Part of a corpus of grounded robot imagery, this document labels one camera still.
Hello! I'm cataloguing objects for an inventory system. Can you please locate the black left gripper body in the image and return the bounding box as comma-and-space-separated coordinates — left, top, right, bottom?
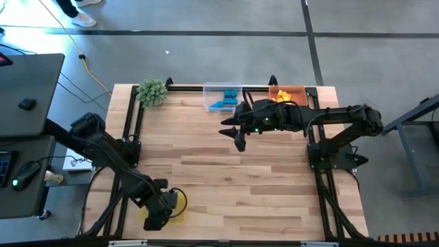
140, 178, 178, 231

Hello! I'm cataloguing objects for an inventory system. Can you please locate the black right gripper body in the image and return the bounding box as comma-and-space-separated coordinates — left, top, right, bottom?
235, 99, 287, 153

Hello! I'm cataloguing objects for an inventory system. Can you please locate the yellow translucent tray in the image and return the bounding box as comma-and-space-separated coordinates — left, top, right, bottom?
139, 190, 189, 226

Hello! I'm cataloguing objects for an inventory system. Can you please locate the clear plastic bin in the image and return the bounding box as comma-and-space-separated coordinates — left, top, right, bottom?
202, 81, 244, 115

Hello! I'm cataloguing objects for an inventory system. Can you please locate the orange plastic bin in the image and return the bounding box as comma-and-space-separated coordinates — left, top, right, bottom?
268, 84, 309, 108

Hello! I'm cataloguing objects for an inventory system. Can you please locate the green potted artificial plant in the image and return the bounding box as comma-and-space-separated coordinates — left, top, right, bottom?
136, 78, 169, 110

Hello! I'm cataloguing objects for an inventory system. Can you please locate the white printed paper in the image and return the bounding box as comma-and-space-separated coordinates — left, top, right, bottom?
62, 147, 94, 172

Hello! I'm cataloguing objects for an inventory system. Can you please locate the beige cylindrical object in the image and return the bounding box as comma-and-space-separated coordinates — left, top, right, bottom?
43, 169, 64, 185

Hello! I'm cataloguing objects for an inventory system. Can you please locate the black desk leg beam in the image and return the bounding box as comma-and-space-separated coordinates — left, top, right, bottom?
43, 118, 86, 152

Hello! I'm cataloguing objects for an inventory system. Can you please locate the dark grey desk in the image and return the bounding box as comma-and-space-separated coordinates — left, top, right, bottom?
0, 135, 56, 220
0, 53, 66, 139

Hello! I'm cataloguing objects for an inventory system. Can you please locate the black computer mouse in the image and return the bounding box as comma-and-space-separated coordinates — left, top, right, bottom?
11, 161, 42, 192

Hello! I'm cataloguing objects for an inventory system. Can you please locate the dark metal stand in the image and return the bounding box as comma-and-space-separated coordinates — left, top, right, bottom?
377, 93, 439, 202

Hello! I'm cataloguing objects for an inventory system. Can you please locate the black keyboard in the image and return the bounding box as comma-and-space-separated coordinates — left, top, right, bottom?
0, 150, 14, 189

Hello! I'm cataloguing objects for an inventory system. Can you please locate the small black puck device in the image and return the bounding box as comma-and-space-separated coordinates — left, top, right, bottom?
17, 98, 37, 111

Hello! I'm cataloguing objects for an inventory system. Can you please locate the person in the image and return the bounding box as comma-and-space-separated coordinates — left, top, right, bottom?
56, 0, 104, 28

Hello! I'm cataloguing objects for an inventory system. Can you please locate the orange black striped bar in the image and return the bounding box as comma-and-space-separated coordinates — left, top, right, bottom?
377, 231, 439, 243

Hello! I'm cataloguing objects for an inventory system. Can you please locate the black device with red light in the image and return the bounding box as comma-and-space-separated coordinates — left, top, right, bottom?
0, 51, 14, 68

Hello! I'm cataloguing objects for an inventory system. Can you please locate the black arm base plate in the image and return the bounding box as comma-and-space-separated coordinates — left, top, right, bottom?
112, 140, 142, 169
307, 142, 358, 171

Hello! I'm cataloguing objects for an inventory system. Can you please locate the white edge bracket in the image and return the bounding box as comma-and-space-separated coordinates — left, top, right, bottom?
300, 241, 340, 247
108, 239, 149, 247

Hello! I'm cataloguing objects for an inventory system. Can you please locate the black aluminium table frame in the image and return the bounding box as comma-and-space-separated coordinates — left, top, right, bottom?
77, 77, 370, 247

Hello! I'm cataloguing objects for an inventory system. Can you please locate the yellow floor cable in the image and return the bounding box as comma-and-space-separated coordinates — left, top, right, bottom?
36, 0, 112, 96

